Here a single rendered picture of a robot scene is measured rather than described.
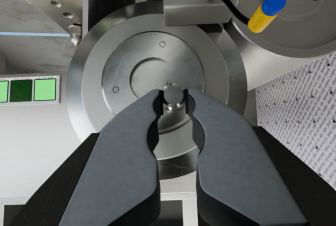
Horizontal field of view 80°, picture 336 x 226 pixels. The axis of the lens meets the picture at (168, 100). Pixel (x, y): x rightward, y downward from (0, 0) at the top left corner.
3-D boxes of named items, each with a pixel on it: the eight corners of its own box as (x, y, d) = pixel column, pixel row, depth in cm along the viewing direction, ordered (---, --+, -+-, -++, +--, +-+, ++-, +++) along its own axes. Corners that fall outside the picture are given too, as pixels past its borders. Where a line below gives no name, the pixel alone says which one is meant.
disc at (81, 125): (239, -6, 17) (256, 176, 15) (237, -2, 18) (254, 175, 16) (66, 4, 17) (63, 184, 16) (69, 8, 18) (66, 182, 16)
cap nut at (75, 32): (80, 24, 50) (79, 42, 49) (86, 31, 53) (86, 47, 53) (65, 25, 50) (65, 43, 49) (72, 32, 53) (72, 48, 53)
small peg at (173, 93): (191, 96, 11) (171, 112, 11) (187, 102, 14) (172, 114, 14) (175, 77, 11) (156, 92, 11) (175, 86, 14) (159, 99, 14)
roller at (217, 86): (223, 8, 16) (235, 157, 15) (193, 79, 42) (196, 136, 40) (80, 17, 16) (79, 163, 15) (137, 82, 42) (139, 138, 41)
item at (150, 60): (153, 9, 15) (228, 79, 14) (155, 23, 17) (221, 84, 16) (78, 80, 14) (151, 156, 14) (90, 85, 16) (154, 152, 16)
